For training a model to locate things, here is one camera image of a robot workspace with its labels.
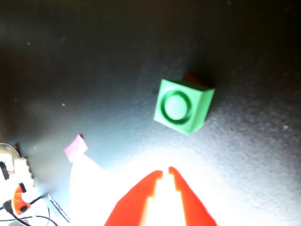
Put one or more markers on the magenta sticky note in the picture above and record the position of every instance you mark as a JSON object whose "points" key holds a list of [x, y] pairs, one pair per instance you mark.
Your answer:
{"points": [[75, 148]]}

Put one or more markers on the clear strip with black print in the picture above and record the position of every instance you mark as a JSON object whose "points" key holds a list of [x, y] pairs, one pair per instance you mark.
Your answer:
{"points": [[58, 208]]}

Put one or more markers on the white toothed plastic part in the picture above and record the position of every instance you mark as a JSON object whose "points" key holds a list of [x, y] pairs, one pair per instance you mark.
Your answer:
{"points": [[23, 169]]}

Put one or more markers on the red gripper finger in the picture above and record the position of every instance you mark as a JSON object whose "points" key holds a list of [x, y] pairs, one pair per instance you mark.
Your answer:
{"points": [[131, 202], [190, 207]]}

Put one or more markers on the red sticky note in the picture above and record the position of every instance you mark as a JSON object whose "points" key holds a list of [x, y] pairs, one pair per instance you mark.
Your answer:
{"points": [[191, 77]]}

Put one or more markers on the orange curved plastic part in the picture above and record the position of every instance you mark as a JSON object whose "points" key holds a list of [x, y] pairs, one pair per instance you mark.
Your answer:
{"points": [[18, 200]]}

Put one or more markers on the white numbered grid paper sheet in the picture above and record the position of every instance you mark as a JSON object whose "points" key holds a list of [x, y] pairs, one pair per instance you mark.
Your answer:
{"points": [[89, 183]]}

